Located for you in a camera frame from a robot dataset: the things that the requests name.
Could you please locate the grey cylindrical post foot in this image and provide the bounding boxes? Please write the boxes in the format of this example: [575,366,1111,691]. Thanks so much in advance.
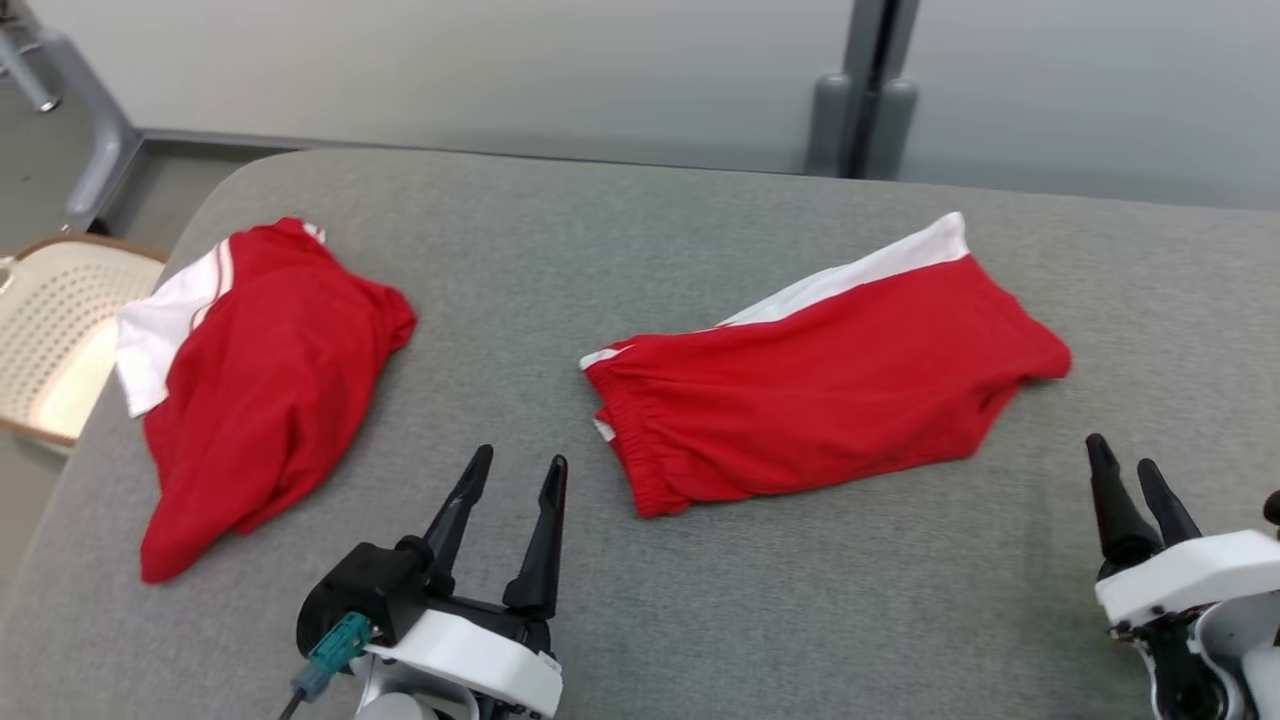
[805,71,854,178]
[866,77,920,182]

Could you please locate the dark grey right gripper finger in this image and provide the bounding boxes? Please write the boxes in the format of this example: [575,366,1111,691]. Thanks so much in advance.
[1137,457,1204,550]
[1085,433,1164,573]

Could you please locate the grey metal frame leg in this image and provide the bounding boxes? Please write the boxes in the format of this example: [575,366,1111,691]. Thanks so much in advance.
[0,0,142,234]

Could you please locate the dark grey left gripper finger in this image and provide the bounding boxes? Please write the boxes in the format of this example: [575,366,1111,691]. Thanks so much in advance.
[419,445,495,598]
[502,455,570,619]

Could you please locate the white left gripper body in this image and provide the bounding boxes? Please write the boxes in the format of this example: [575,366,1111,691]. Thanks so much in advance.
[362,588,564,720]

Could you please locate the grey partition post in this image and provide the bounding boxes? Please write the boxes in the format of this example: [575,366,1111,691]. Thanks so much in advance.
[843,0,922,181]

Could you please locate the teal camera cable connector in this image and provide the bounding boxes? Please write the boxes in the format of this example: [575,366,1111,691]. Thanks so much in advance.
[291,611,374,702]

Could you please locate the beige perforated laundry basket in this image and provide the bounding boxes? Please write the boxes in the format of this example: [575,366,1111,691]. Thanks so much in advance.
[0,234,169,449]

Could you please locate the red white basketball jersey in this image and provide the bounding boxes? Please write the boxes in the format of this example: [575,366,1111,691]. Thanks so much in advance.
[114,216,419,585]

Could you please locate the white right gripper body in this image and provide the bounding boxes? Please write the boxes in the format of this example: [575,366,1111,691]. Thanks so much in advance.
[1095,529,1280,633]

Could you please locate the red white shorts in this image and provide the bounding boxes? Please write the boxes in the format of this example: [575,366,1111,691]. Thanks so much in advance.
[579,210,1074,520]

